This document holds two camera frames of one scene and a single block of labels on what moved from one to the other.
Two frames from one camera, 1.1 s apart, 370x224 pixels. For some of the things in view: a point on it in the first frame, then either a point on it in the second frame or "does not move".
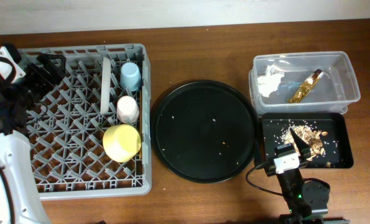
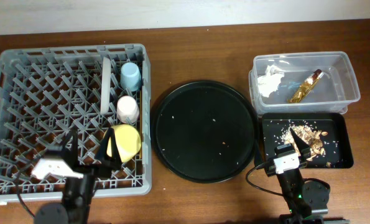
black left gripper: [35, 73] → [89, 170]
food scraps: [311, 137] does not move
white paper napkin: [270, 82] does not move
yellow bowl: [121, 142] does not move
